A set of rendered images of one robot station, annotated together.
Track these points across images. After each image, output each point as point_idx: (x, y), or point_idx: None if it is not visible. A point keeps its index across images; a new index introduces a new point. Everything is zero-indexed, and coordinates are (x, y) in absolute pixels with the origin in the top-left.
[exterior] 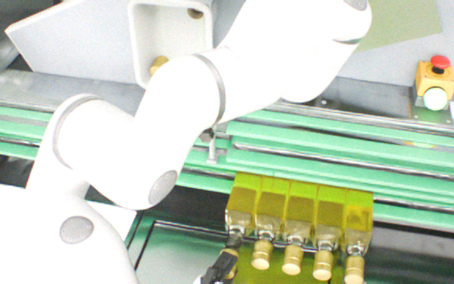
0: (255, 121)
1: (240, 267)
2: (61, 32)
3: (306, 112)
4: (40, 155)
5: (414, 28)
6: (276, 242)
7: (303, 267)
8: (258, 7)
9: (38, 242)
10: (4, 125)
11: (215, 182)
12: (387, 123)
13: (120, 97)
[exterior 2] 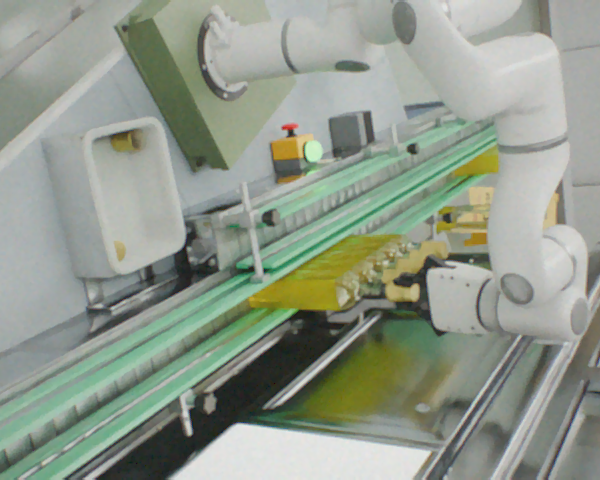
0: None
1: (370, 357)
2: None
3: (269, 199)
4: (445, 16)
5: (284, 85)
6: (346, 338)
7: (387, 327)
8: None
9: (521, 53)
10: (8, 429)
11: (265, 321)
12: (312, 179)
13: (83, 325)
